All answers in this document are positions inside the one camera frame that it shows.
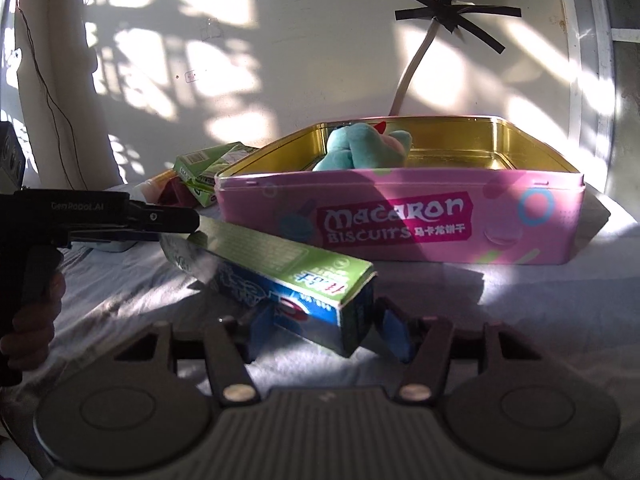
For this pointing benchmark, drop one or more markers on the pink biscuit tin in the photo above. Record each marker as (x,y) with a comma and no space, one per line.
(400,210)

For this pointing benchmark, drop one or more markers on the teal plush toy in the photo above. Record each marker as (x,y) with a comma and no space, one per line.
(357,147)

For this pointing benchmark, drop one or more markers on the long green blue toothpaste box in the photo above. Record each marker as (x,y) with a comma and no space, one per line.
(280,265)

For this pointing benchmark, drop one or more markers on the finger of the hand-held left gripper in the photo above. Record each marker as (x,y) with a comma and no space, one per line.
(170,219)

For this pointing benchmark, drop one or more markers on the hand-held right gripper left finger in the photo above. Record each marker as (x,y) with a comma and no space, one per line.
(261,332)

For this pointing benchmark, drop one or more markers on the person's left hand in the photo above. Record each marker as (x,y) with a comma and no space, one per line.
(30,335)

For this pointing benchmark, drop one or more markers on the striped bed sheet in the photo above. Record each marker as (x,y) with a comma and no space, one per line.
(125,290)

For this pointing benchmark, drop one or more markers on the green medicine box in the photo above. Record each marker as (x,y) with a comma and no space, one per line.
(210,160)

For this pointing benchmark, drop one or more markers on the small white wall sticker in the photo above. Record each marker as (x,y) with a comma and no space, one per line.
(190,76)

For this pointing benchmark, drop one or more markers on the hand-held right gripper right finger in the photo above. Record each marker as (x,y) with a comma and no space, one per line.
(395,330)

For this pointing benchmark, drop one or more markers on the white window frame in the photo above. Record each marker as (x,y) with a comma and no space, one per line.
(590,60)

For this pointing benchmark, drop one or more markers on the magenta wallet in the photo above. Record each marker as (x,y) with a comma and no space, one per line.
(172,194)

